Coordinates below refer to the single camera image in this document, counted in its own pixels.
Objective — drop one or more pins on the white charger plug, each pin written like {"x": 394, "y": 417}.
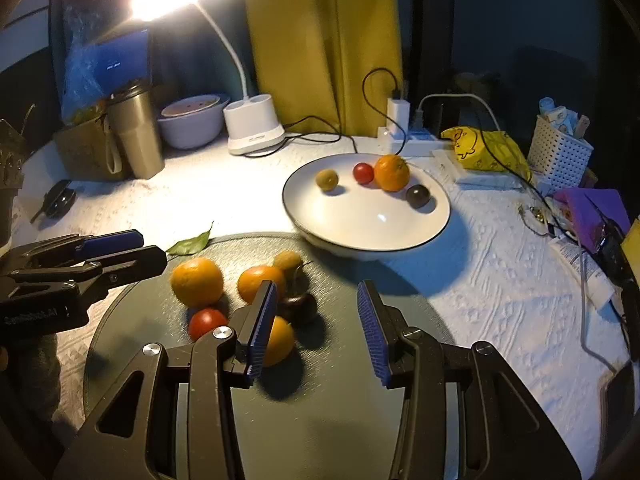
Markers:
{"x": 397, "y": 111}

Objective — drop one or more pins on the white power strip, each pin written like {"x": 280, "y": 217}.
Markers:
{"x": 425, "y": 141}

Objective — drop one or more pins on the small orange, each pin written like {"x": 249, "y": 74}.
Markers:
{"x": 280, "y": 342}

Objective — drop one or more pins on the black sunglasses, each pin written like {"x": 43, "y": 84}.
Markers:
{"x": 59, "y": 201}

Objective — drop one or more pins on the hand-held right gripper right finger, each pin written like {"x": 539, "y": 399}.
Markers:
{"x": 372, "y": 332}

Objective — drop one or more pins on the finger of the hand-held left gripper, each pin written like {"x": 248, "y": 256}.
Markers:
{"x": 112, "y": 241}
{"x": 132, "y": 262}

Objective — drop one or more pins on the white paper leaflet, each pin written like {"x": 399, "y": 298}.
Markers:
{"x": 590, "y": 275}

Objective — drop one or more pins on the white desk lamp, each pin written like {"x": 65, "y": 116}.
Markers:
{"x": 252, "y": 127}

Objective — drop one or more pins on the brown woven bag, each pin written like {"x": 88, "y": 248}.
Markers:
{"x": 82, "y": 152}

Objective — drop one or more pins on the purple cloth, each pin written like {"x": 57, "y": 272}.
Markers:
{"x": 592, "y": 210}

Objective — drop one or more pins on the yellow-green kiwi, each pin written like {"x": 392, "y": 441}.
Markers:
{"x": 327, "y": 180}
{"x": 287, "y": 260}

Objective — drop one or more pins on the medium orange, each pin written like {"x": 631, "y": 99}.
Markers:
{"x": 255, "y": 282}

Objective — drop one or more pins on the blue screen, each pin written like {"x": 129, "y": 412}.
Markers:
{"x": 122, "y": 62}

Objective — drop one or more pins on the pink bowl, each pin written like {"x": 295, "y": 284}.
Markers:
{"x": 190, "y": 106}

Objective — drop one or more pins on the white flat box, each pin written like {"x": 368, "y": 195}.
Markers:
{"x": 480, "y": 177}

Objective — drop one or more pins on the yellow curtain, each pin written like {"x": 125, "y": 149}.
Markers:
{"x": 320, "y": 45}

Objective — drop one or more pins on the blue plastic bag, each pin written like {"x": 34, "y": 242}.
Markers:
{"x": 80, "y": 75}

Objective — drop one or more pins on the orange with stem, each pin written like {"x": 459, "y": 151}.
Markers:
{"x": 392, "y": 173}

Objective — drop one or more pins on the round dark grey tray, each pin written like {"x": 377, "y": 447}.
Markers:
{"x": 325, "y": 410}

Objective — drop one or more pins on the white perforated basket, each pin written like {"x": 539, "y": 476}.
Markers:
{"x": 557, "y": 160}

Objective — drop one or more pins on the dark purple plum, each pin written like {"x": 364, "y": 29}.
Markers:
{"x": 417, "y": 196}
{"x": 300, "y": 307}

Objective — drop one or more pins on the yellow printed bag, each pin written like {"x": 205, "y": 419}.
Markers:
{"x": 492, "y": 152}

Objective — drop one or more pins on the large orange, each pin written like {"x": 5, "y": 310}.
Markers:
{"x": 196, "y": 281}

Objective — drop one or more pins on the red tomato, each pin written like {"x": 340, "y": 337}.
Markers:
{"x": 205, "y": 323}
{"x": 363, "y": 173}

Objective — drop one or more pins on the green leaf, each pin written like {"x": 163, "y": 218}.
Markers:
{"x": 192, "y": 244}

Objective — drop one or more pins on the white plate with dark rim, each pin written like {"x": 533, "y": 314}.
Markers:
{"x": 370, "y": 225}

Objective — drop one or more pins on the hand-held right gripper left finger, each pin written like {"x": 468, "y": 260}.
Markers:
{"x": 261, "y": 330}

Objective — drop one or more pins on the lavender bowl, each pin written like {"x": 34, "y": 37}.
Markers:
{"x": 192, "y": 130}

